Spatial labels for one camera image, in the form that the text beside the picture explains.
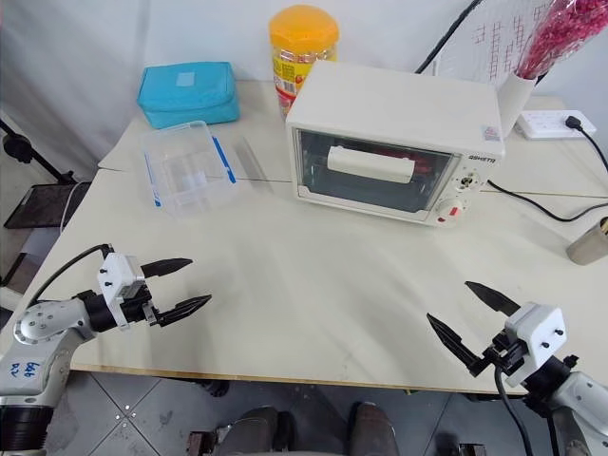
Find dark rounded shape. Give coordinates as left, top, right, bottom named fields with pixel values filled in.
left=348, top=401, right=401, bottom=456
left=216, top=405, right=296, bottom=456

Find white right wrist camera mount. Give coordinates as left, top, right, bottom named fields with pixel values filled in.
left=503, top=302, right=569, bottom=388

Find white cable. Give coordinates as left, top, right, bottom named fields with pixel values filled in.
left=60, top=182, right=85, bottom=234

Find pink dried flowers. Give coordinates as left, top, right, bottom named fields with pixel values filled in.
left=515, top=0, right=605, bottom=81

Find white toaster oven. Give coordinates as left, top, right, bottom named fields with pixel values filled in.
left=284, top=60, right=507, bottom=229

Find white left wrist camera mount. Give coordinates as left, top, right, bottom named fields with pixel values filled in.
left=97, top=253, right=145, bottom=330

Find clear plastic box blue latches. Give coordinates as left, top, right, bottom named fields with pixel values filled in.
left=139, top=120, right=238, bottom=223

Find black power cable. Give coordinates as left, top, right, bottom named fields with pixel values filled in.
left=484, top=125, right=608, bottom=223

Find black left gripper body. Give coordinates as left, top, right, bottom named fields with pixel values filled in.
left=121, top=279, right=162, bottom=329

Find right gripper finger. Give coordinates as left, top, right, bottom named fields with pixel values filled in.
left=426, top=312, right=491, bottom=379
left=464, top=280, right=520, bottom=316

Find blue zipper pouch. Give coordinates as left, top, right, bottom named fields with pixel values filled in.
left=136, top=62, right=241, bottom=130

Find white power strip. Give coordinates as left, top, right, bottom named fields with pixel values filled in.
left=516, top=109, right=599, bottom=141

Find white cylindrical vase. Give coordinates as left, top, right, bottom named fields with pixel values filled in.
left=496, top=70, right=539, bottom=137

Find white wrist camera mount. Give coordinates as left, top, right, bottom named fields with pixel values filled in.
left=97, top=253, right=145, bottom=330
left=503, top=302, right=569, bottom=388

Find black tripod stand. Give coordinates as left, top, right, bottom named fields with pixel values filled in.
left=0, top=118, right=77, bottom=184

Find yellow-lidded plastic snack jar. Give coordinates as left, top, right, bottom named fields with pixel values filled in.
left=268, top=4, right=341, bottom=120

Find black slanted pole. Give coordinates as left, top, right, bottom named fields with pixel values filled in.
left=413, top=0, right=484, bottom=75

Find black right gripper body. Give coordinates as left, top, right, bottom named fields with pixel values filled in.
left=482, top=331, right=529, bottom=381

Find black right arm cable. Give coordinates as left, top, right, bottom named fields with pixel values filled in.
left=493, top=363, right=534, bottom=456

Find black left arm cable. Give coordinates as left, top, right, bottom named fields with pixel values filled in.
left=27, top=243, right=115, bottom=308

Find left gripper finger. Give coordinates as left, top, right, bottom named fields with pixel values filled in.
left=155, top=294, right=213, bottom=330
left=141, top=257, right=194, bottom=279

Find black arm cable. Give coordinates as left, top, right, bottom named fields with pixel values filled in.
left=27, top=243, right=115, bottom=308
left=493, top=363, right=534, bottom=456

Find paper with red grid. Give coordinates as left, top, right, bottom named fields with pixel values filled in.
left=434, top=0, right=543, bottom=87

